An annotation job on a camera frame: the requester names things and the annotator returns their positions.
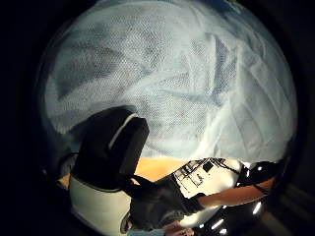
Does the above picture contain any light blue mesh cloth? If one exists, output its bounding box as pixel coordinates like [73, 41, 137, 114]
[39, 0, 299, 165]

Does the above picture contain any white marker cube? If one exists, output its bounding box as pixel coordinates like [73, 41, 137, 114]
[170, 157, 244, 200]

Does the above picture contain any the person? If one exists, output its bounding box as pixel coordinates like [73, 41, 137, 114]
[161, 220, 197, 236]

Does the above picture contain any long ceiling lamp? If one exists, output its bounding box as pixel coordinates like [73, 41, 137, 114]
[210, 217, 225, 231]
[251, 200, 264, 216]

